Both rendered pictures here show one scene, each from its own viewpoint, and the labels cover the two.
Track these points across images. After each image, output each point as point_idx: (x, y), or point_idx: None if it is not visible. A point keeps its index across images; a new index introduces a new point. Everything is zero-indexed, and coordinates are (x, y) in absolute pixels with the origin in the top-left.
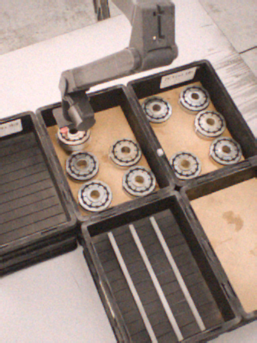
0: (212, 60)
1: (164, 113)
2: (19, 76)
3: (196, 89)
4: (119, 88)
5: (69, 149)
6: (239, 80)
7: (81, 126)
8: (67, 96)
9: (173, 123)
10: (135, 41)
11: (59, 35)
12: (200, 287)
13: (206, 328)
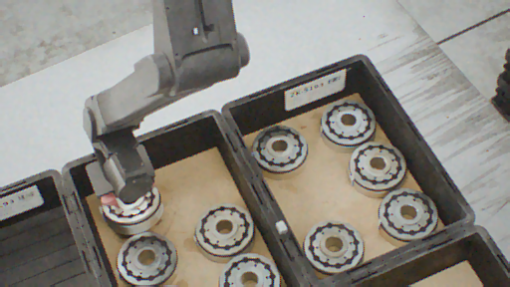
0: (385, 55)
1: (294, 154)
2: (55, 109)
3: (350, 107)
4: (209, 117)
5: (124, 232)
6: (435, 84)
7: (127, 193)
8: (99, 141)
9: (312, 170)
10: (161, 40)
11: (123, 35)
12: None
13: None
